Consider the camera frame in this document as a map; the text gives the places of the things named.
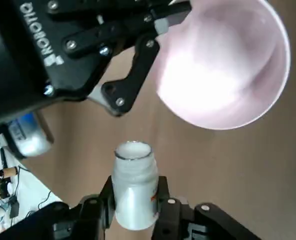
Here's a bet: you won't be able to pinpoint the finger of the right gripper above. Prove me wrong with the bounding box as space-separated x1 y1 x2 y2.
62 1 193 118
47 0 173 25

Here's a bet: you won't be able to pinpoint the white desk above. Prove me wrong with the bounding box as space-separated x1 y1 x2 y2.
0 139 63 236

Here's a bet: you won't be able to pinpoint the brown cork piece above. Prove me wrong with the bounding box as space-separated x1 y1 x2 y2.
0 166 20 179

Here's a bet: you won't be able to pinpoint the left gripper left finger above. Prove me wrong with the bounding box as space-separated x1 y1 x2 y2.
2 175 116 240

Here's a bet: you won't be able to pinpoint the small black adapter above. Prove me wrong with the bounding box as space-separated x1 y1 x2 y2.
9 201 20 219

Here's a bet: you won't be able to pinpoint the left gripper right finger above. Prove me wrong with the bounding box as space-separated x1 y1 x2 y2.
151 175 261 240

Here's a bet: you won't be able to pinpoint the white vitamin bottle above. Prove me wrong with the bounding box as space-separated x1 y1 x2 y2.
112 140 161 231

